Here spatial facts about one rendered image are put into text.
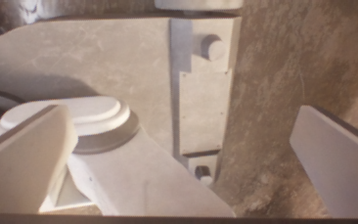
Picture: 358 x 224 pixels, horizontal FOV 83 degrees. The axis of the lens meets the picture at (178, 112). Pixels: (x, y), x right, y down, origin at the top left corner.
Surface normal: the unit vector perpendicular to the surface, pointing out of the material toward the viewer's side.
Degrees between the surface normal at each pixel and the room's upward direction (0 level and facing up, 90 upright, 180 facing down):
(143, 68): 0
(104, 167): 90
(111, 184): 90
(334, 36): 0
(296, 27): 0
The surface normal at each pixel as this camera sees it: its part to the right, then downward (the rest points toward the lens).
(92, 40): 0.18, 0.50
